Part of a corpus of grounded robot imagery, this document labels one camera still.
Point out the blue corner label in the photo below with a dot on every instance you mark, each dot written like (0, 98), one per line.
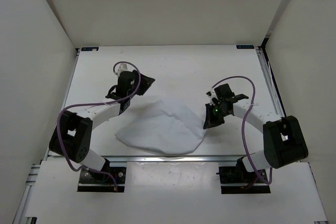
(245, 47)
(89, 48)

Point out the right aluminium frame rail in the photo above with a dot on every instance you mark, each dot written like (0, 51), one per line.
(273, 82)

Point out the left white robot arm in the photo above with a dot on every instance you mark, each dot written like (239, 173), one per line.
(72, 135)

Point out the right blue corner label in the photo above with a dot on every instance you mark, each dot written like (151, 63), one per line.
(245, 47)

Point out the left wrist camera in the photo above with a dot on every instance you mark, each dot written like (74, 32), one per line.
(118, 68)

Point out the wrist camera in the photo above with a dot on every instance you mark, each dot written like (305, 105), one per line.
(213, 100)
(118, 68)

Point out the left aluminium frame rail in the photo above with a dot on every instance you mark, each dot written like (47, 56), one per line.
(63, 75)

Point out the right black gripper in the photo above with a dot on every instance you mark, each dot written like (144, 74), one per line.
(210, 121)

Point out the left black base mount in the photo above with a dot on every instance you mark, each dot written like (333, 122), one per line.
(112, 181)

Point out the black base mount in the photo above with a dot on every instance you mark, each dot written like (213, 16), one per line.
(234, 182)
(112, 181)

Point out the white skirt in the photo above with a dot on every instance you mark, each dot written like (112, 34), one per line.
(166, 127)

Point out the aluminium frame rail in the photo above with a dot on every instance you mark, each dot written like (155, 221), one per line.
(273, 82)
(63, 75)

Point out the front aluminium rail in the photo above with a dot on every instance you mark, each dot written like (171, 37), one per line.
(170, 159)

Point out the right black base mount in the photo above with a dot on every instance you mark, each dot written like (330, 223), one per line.
(234, 182)

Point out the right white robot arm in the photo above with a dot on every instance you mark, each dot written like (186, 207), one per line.
(253, 115)

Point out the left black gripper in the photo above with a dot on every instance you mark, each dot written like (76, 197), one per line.
(146, 82)

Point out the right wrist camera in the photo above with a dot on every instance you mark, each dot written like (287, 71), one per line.
(213, 100)

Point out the left blue corner label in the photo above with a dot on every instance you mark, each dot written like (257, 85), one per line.
(89, 48)

